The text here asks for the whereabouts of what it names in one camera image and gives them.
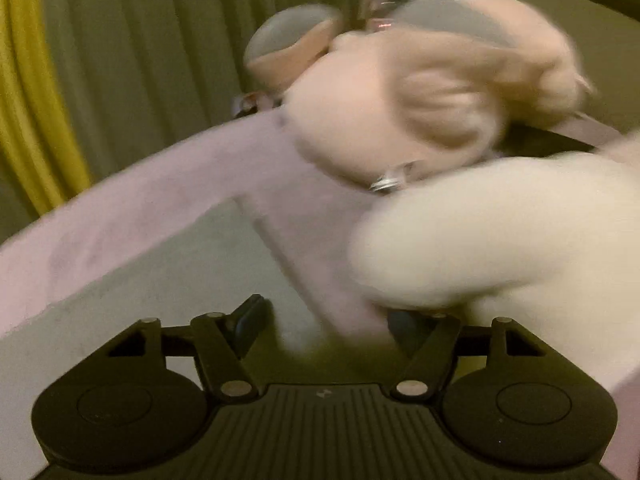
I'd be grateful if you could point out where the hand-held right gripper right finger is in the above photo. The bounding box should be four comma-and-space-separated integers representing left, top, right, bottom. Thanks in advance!
387, 310, 551, 403

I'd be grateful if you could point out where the pink and grey plush toy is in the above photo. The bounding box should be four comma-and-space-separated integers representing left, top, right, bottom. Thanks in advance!
244, 0, 596, 193

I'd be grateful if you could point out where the yellow curtain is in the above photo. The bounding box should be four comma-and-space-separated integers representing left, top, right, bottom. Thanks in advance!
0, 0, 93, 216

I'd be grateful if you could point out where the green pleated curtain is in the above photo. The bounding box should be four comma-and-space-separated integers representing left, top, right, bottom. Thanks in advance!
40, 0, 376, 181
0, 160, 46, 246

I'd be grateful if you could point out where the purple fleece blanket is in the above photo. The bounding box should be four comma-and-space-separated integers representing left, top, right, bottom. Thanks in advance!
0, 107, 640, 480

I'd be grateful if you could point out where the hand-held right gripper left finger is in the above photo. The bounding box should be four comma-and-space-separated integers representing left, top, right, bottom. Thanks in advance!
97, 294, 273, 403

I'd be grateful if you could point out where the shiny metal ring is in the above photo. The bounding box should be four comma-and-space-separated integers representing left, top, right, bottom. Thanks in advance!
369, 161, 417, 194

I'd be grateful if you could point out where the cream plush toy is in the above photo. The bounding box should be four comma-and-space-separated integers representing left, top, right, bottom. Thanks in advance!
350, 130, 640, 396

